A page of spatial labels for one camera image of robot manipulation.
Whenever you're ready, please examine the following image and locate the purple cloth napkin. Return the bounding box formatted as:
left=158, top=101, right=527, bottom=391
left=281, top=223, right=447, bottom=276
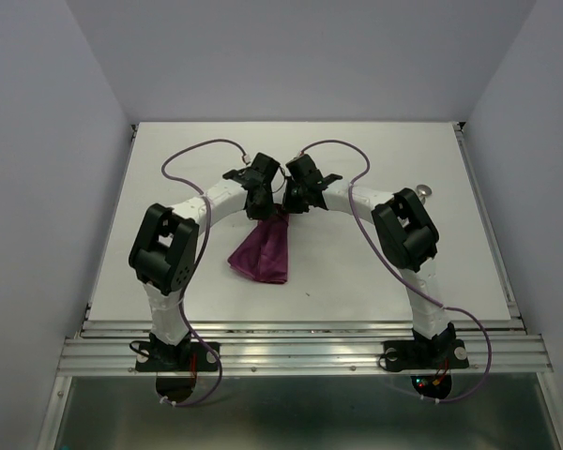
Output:
left=227, top=204, right=289, bottom=284

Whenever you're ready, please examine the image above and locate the silver metal spoon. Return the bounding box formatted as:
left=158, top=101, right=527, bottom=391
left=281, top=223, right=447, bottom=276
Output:
left=416, top=184, right=433, bottom=199

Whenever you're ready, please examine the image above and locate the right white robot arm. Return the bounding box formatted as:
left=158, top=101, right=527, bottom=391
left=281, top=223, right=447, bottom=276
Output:
left=283, top=155, right=455, bottom=366

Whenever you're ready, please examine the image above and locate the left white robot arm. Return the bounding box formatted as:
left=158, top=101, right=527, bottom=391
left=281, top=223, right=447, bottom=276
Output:
left=129, top=153, right=280, bottom=369

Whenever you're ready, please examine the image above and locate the aluminium rail frame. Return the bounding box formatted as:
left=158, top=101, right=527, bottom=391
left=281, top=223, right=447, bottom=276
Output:
left=33, top=120, right=563, bottom=450

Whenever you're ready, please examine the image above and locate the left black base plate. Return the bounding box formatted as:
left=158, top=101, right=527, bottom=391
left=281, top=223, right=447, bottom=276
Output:
left=134, top=341, right=219, bottom=373

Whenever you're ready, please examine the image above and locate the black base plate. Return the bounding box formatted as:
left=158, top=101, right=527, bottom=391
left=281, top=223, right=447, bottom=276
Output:
left=377, top=339, right=469, bottom=373
left=134, top=341, right=219, bottom=373

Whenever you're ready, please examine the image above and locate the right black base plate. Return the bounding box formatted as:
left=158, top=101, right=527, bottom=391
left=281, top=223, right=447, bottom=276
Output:
left=377, top=339, right=469, bottom=373

